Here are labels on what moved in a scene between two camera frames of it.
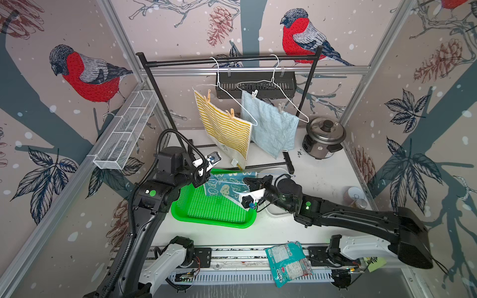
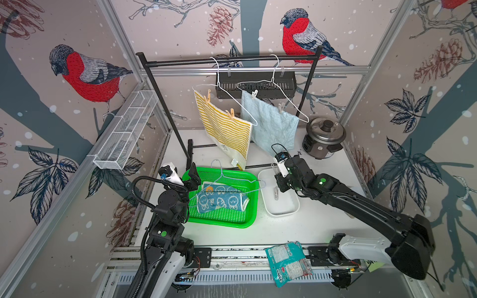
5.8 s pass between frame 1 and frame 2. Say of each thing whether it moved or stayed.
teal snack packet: stayed
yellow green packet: stayed
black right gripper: moved
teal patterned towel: moved
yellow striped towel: stayed
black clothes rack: stayed
